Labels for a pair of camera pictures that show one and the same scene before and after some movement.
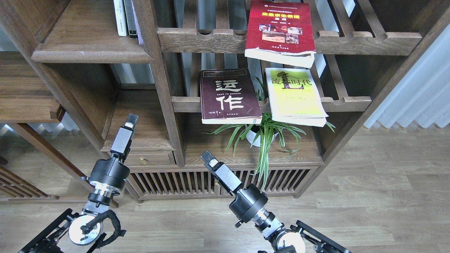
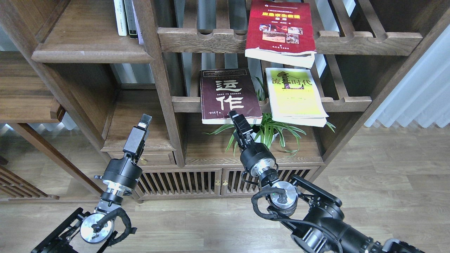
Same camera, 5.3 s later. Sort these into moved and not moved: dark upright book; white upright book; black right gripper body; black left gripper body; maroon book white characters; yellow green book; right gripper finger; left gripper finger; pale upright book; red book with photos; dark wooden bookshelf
Moved: black left gripper body; left gripper finger; black right gripper body; right gripper finger
Not moved: red book with photos; yellow green book; white upright book; dark upright book; pale upright book; dark wooden bookshelf; maroon book white characters
